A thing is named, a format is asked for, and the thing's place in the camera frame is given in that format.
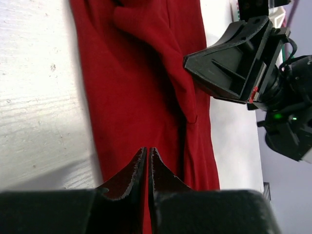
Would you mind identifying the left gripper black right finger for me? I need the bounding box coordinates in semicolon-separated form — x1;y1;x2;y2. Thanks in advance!
148;147;281;234

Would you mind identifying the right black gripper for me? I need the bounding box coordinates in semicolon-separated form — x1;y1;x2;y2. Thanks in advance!
183;16;312;112

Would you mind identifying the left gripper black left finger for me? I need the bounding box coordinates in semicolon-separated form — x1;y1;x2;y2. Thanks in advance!
0;148;147;234

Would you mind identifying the dark red t shirt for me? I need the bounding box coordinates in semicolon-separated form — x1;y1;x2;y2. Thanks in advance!
69;0;221;234

